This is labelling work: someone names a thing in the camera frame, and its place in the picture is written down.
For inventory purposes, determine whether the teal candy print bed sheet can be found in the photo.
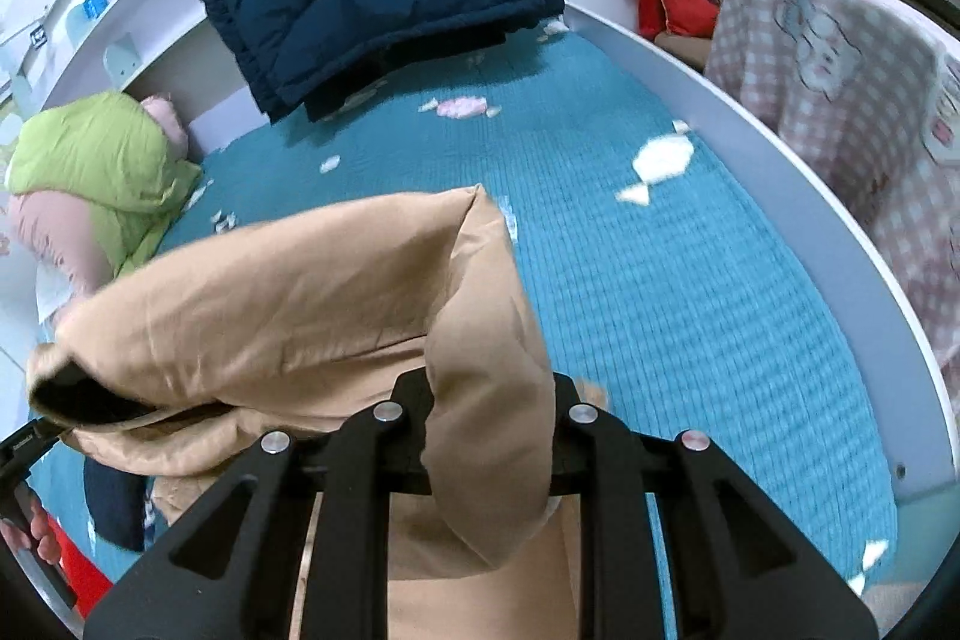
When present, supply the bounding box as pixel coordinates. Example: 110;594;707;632
30;21;901;620

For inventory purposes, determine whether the person's left hand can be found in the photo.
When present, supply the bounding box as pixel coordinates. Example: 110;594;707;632
0;488;72;570

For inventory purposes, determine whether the green and pink folded quilt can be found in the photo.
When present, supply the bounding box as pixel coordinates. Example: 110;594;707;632
4;91;203;300

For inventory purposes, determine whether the tan jacket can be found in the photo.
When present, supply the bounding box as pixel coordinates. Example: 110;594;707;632
26;184;610;640

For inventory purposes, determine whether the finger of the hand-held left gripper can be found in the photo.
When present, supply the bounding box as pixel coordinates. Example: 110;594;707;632
34;385;158;431

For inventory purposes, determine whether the pale blue bookend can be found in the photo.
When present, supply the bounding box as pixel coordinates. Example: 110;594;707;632
64;2;97;50
103;34;141;84

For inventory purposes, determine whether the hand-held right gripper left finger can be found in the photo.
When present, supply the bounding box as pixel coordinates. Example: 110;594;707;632
82;368;434;640

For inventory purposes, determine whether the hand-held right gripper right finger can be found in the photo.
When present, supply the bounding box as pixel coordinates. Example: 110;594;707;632
550;373;880;640

